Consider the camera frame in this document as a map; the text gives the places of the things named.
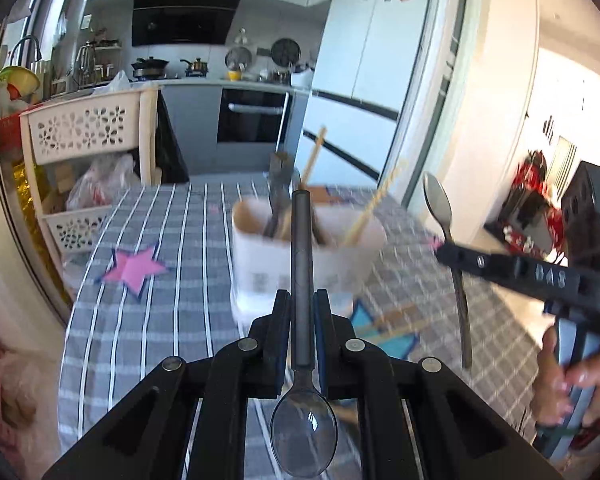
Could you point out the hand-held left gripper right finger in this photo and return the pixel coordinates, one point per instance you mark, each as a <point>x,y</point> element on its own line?
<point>325,350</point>

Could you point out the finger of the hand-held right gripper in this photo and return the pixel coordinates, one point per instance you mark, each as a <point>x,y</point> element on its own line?
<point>480,262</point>

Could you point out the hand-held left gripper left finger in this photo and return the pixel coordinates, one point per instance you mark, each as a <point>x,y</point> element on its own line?
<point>280,360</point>

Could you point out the dark translucent plastic spoon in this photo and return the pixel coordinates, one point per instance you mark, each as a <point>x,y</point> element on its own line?
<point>302,425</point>

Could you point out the metal spoon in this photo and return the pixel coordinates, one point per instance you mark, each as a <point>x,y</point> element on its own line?
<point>437,205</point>

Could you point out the white plastic utensil holder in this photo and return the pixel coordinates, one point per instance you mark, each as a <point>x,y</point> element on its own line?
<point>260,265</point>

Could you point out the person's right hand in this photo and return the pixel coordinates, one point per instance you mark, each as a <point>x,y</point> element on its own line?
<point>547,385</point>

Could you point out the pile of shoes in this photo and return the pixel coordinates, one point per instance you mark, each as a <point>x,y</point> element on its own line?
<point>515,240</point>

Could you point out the hanging red and dark clothes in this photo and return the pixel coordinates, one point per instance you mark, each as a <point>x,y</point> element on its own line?
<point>530,185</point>

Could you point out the grey checked tablecloth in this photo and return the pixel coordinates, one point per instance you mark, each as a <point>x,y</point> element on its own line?
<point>180,285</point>

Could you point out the white refrigerator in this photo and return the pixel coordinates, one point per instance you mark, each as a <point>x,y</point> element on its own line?
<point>360,60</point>

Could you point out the black built-in oven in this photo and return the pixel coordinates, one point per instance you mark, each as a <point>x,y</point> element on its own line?
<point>250,125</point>

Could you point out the grey kitchen counter cabinet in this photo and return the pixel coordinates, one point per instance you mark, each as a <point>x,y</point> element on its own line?
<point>190,125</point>

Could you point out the clear plastic bag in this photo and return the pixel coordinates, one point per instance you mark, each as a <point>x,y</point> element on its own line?
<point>100,180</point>

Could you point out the steel cooking pot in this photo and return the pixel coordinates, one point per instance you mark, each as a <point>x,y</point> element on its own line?
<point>275,75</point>

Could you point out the round black pan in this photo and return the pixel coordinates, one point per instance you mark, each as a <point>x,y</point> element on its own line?
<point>285,52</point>

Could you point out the yellow bowl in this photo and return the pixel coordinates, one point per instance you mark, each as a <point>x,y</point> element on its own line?
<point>233,76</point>

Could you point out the gold foil wrap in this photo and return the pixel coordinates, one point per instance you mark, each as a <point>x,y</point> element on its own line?
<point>27,195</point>

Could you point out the brass cooking pot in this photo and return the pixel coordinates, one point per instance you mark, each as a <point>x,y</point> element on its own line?
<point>197,67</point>

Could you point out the beige plastic storage trolley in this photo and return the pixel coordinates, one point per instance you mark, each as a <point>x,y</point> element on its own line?
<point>80,125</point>

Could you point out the black wok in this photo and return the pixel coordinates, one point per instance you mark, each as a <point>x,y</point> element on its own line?
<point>150,66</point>

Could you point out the white plastic bag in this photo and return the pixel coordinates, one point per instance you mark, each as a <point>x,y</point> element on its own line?
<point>111,84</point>

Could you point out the black range hood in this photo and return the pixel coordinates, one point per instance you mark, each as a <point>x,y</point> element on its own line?
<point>180,20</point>

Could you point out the red plastic basket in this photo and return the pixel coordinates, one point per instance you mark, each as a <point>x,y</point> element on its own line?
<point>10,130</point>

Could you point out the yellow-green plastic basin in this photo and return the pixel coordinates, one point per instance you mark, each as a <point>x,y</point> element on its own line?
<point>20,77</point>

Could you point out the kitchen faucet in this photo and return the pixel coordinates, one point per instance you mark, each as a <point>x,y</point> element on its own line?
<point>22,40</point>

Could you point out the black wall hooks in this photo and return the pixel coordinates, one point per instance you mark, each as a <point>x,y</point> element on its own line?
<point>548,127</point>

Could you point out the sliding door frame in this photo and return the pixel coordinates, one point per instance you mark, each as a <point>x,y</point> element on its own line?
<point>430,85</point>

